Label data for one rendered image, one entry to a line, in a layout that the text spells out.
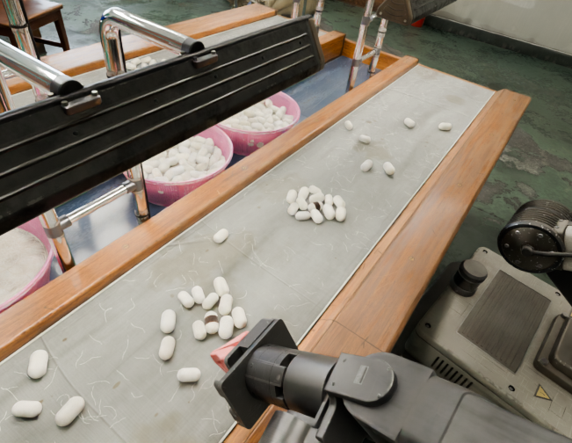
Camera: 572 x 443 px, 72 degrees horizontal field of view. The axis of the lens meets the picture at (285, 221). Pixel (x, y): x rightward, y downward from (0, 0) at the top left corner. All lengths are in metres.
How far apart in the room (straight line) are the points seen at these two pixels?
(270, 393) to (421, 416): 0.16
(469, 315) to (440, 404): 0.84
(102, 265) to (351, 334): 0.41
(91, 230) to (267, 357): 0.57
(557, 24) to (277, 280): 4.72
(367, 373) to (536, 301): 0.99
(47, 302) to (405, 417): 0.53
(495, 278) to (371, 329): 0.69
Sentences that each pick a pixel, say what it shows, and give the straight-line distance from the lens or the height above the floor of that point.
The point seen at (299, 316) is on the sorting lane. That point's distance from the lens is 0.65.
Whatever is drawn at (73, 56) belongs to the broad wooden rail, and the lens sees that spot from 1.41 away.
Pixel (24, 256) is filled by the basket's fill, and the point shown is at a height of 0.73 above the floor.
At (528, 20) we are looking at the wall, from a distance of 5.17.
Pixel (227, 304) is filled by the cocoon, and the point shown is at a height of 0.76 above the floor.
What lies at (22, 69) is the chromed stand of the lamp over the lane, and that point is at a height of 1.12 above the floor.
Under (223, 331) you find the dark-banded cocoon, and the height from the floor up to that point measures 0.76.
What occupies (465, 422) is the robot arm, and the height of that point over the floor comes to 1.04.
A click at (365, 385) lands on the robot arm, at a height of 1.00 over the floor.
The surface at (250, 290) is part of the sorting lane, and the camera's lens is 0.67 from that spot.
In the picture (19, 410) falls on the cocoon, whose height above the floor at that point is 0.76.
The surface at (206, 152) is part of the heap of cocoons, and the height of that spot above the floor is 0.74.
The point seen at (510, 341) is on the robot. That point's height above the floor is 0.48.
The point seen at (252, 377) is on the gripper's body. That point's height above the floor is 0.89.
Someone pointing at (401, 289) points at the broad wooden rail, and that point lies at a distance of 0.71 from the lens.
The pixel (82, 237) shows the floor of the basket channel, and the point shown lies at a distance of 0.88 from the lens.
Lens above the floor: 1.28
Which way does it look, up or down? 43 degrees down
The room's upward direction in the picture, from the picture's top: 9 degrees clockwise
